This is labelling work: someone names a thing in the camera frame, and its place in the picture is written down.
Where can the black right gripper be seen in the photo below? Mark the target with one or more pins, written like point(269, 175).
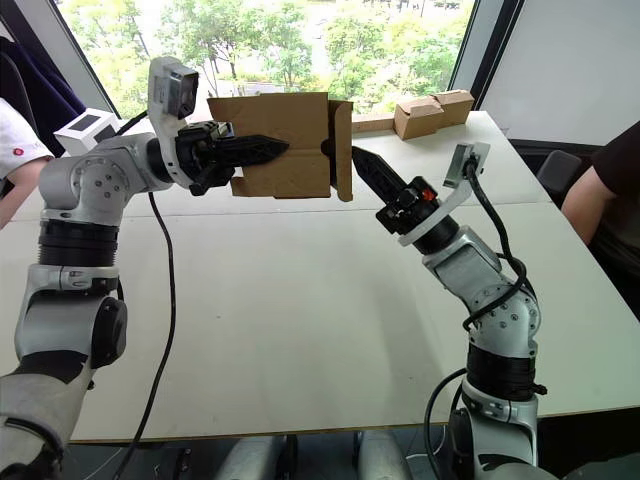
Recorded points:
point(410, 210)

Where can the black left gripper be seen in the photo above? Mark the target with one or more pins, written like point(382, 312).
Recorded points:
point(197, 145)

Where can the small cardboard box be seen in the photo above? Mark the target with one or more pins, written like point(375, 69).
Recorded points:
point(295, 120)

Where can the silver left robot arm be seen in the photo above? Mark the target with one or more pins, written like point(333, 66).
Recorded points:
point(85, 185)

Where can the bare forearm of white-shirted person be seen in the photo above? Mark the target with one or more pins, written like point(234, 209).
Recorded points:
point(25, 187)

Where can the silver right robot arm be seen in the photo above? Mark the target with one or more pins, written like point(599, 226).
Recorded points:
point(505, 320)

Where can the flat cardboard strip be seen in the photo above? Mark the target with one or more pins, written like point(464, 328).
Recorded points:
point(372, 124)

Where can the closed brown cardboard box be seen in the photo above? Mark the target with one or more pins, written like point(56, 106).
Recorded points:
point(425, 117)

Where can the white box with black panel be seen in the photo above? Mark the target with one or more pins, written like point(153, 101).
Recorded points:
point(82, 132)

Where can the dark grey chair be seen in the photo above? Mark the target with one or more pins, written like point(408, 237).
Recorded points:
point(557, 172)

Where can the person in white shirt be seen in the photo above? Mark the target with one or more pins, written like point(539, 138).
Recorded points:
point(17, 135)

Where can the dark navy garment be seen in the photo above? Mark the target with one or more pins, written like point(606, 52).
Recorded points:
point(30, 80)

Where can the person in black shirt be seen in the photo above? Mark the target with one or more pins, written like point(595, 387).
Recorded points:
point(622, 200)

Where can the grey rounded robot leg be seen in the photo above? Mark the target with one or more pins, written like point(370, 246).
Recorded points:
point(382, 456)
point(250, 457)

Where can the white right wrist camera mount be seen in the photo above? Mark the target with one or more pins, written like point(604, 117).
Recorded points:
point(457, 192)

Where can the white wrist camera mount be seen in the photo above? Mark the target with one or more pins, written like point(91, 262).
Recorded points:
point(457, 192)
point(165, 100)

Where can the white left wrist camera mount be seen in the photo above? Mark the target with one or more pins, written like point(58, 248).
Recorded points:
point(165, 100)

